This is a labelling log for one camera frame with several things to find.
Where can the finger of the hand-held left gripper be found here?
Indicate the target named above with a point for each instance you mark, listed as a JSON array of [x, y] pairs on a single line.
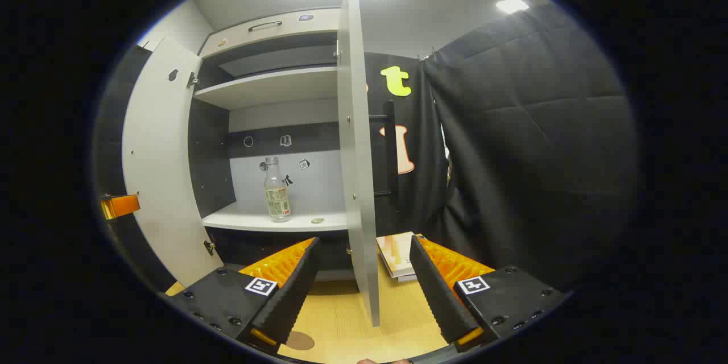
[[120, 206]]

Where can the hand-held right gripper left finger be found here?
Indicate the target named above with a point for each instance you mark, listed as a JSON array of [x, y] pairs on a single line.
[[290, 301]]

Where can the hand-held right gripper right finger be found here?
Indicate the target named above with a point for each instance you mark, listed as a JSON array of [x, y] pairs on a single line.
[[441, 296]]

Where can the round brown coaster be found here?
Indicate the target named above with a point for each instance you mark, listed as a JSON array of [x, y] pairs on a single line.
[[300, 341]]

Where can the grey cabinet door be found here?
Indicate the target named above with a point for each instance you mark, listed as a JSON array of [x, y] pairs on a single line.
[[358, 182], [165, 170]]

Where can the clear plastic bottle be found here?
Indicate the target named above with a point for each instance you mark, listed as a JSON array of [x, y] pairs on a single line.
[[277, 199]]

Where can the grey and black cabinet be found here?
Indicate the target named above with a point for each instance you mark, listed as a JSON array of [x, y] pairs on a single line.
[[273, 88]]

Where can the stack of light booklets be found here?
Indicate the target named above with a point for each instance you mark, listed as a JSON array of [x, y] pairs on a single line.
[[395, 256]]

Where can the small ceiling light panel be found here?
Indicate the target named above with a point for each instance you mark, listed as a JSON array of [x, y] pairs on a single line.
[[512, 4]]

